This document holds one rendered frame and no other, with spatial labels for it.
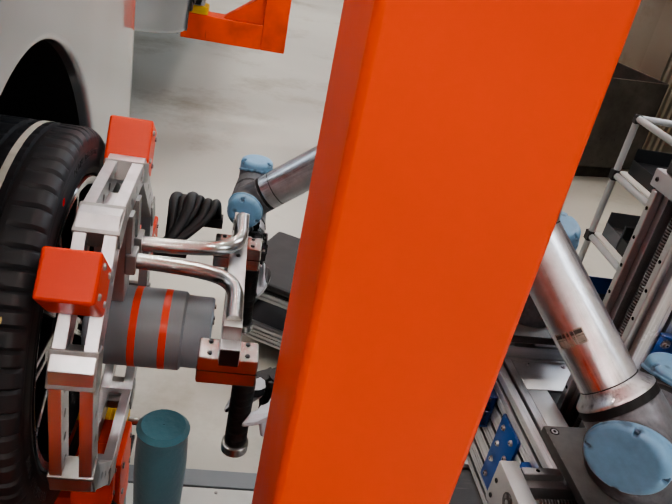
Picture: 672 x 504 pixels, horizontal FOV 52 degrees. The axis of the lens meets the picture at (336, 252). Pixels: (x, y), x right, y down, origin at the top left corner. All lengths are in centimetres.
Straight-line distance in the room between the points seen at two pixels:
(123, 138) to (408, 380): 83
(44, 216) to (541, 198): 69
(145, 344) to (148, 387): 124
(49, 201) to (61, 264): 12
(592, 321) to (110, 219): 69
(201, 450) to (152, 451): 101
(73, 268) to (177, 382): 156
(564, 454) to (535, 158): 85
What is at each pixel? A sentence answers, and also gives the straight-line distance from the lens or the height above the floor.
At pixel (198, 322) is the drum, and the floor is 90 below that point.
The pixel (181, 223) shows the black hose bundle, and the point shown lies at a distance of 124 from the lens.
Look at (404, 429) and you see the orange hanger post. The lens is 59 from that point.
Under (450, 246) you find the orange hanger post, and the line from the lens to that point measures 49.
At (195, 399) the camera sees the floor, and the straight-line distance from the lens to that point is 238.
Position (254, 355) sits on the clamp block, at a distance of 104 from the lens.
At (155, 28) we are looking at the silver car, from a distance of 370.
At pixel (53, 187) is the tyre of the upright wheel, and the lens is 102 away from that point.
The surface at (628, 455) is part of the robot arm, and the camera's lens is 103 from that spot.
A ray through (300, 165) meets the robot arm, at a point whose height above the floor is 107.
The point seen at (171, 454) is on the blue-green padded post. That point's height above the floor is 71.
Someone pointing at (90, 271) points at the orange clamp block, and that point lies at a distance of 91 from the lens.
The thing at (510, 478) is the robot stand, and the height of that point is 77.
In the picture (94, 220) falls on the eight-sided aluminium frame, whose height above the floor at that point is 111.
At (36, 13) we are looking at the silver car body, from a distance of 107.
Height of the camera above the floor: 159
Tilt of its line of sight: 28 degrees down
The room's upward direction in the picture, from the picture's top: 12 degrees clockwise
